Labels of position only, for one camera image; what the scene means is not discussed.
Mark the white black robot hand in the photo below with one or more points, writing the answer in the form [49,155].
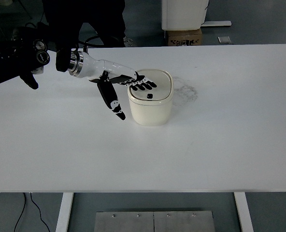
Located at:
[83,65]

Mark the cream square trash can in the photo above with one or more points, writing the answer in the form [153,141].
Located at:
[152,107]

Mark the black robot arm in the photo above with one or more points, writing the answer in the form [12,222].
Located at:
[27,53]

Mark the cardboard box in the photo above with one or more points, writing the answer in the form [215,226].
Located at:
[183,37]

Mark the white appliance cabinet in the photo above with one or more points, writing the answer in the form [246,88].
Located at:
[183,14]

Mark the small grey floor plate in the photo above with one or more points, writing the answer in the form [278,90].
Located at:
[224,40]

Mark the person in black clothes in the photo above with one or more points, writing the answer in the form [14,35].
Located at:
[66,17]

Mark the white table foot bar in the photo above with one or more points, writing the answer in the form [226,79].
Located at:
[216,24]

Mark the metal floor plate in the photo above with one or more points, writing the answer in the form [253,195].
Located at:
[162,221]

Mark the white left table leg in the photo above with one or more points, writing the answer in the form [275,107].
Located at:
[64,212]

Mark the white table leg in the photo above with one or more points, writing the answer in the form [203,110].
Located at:
[243,212]
[64,212]

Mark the white right table leg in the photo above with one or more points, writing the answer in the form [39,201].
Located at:
[243,212]

